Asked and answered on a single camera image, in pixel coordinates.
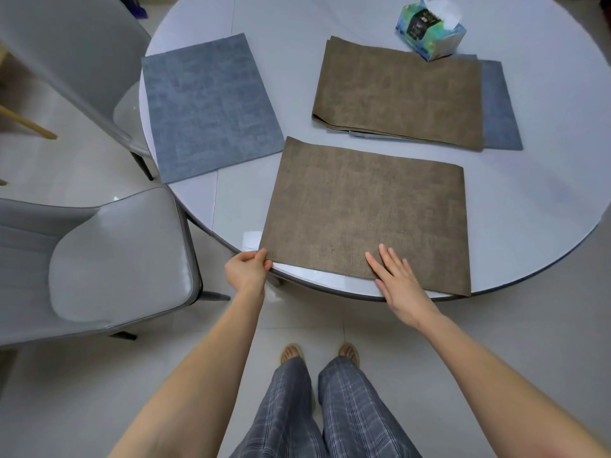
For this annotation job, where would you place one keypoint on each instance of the person's left hand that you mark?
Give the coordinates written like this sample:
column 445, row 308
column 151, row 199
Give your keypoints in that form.
column 248, row 274

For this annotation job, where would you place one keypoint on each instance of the person's right hand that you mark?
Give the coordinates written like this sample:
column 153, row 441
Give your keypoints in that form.
column 405, row 295

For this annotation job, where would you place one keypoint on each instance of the brown placemat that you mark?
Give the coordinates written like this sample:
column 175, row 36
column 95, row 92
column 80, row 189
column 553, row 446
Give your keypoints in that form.
column 363, row 209

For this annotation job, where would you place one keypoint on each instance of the blue grey placemat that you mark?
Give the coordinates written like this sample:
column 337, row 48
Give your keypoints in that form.
column 210, row 109

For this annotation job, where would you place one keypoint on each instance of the stack of placemats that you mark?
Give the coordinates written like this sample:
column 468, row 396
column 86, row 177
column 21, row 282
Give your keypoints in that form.
column 396, row 90

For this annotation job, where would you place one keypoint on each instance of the person's right forearm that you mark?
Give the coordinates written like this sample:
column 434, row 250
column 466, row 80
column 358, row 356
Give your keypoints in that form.
column 501, row 391

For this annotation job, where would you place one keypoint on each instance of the person's left forearm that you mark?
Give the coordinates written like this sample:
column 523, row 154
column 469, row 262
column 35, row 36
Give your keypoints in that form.
column 205, row 376

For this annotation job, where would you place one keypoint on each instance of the person's right foot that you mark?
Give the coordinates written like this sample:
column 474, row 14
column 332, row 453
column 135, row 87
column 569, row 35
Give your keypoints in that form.
column 349, row 353

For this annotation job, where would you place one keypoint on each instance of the round grey marble table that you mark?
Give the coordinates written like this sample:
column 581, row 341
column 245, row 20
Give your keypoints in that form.
column 525, row 195

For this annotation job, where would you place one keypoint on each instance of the grey chair with stitched back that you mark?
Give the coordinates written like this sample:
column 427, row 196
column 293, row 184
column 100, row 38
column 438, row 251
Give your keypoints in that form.
column 119, row 267

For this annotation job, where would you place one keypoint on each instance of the light wooden high chair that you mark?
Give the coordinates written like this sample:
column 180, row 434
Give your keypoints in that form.
column 28, row 123

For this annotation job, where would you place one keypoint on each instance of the blue green tissue pack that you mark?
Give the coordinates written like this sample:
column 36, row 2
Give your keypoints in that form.
column 427, row 28

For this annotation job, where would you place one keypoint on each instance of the grey plain back chair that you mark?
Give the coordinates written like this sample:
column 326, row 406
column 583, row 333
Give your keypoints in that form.
column 71, row 42

